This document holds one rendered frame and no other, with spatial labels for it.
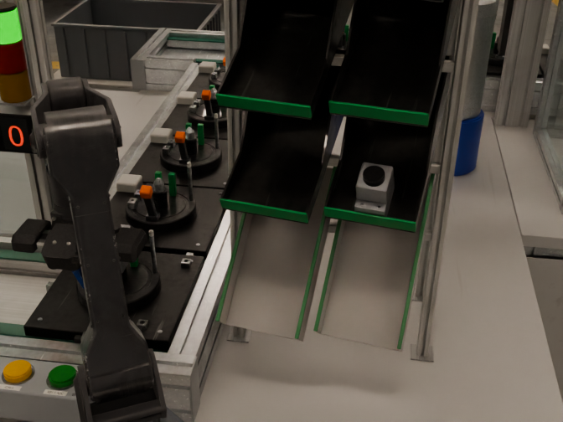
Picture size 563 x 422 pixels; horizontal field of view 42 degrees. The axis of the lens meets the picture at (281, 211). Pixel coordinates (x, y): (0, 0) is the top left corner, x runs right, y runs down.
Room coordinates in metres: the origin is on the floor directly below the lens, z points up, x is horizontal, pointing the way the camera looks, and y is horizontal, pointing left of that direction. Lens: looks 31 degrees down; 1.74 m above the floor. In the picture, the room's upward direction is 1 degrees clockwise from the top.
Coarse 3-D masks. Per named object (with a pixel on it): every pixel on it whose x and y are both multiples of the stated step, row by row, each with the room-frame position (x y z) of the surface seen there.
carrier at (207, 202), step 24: (120, 192) 1.37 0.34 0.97; (168, 192) 1.34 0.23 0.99; (192, 192) 1.30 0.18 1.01; (216, 192) 1.37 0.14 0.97; (120, 216) 1.27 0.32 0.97; (144, 216) 1.24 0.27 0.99; (168, 216) 1.24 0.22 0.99; (192, 216) 1.26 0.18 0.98; (216, 216) 1.27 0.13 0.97; (168, 240) 1.18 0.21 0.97; (192, 240) 1.18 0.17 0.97
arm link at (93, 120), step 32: (64, 128) 0.67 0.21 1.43; (96, 128) 0.68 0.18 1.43; (64, 160) 0.66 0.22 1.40; (96, 160) 0.67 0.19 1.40; (96, 192) 0.66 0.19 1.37; (96, 224) 0.65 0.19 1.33; (96, 256) 0.64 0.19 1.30; (96, 288) 0.63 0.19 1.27; (96, 320) 0.62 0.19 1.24; (128, 320) 0.63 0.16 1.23; (96, 352) 0.60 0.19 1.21; (128, 352) 0.61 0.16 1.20; (96, 384) 0.58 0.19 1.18; (128, 384) 0.59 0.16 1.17
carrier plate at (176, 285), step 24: (168, 264) 1.10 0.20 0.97; (192, 264) 1.11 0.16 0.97; (72, 288) 1.03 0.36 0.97; (168, 288) 1.03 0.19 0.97; (192, 288) 1.04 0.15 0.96; (48, 312) 0.96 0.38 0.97; (72, 312) 0.96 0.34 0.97; (144, 312) 0.96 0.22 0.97; (168, 312) 0.96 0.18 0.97; (48, 336) 0.92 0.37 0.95; (72, 336) 0.92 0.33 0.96; (144, 336) 0.91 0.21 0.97; (168, 336) 0.91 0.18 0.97
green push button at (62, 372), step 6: (60, 366) 0.83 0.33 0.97; (66, 366) 0.83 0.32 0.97; (54, 372) 0.82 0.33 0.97; (60, 372) 0.82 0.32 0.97; (66, 372) 0.82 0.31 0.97; (72, 372) 0.82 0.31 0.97; (54, 378) 0.81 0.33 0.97; (60, 378) 0.81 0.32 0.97; (66, 378) 0.81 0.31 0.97; (72, 378) 0.81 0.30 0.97; (54, 384) 0.80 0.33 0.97; (60, 384) 0.80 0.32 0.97; (66, 384) 0.80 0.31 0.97
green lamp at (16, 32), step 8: (16, 8) 1.18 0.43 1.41; (0, 16) 1.15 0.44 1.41; (8, 16) 1.15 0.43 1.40; (16, 16) 1.17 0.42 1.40; (0, 24) 1.15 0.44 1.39; (8, 24) 1.15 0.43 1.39; (16, 24) 1.16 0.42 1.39; (0, 32) 1.15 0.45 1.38; (8, 32) 1.15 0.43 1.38; (16, 32) 1.16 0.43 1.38; (0, 40) 1.15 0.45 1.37; (8, 40) 1.15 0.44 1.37; (16, 40) 1.16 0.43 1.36
